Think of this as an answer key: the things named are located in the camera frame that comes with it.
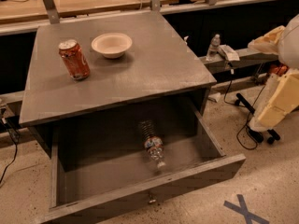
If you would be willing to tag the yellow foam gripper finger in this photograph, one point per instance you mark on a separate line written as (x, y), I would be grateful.
(267, 43)
(279, 97)

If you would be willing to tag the clear plastic water bottle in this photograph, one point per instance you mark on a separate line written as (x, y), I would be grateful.
(152, 142)

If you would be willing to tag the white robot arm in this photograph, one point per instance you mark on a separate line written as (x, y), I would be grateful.
(288, 46)

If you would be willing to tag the small background water bottle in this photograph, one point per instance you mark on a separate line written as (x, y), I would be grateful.
(213, 47)

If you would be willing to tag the metal drawer knob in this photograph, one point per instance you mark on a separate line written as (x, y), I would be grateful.
(152, 200)

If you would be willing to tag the open grey top drawer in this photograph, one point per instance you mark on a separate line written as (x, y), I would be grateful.
(100, 168)

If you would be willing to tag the blue tape cross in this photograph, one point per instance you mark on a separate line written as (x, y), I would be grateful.
(243, 210)

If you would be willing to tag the white paper bowl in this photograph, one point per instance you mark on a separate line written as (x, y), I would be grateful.
(112, 45)

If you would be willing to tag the red soda can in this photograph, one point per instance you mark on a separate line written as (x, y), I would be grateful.
(74, 59)

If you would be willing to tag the white box on rail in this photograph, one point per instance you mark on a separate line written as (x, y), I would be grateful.
(228, 53)

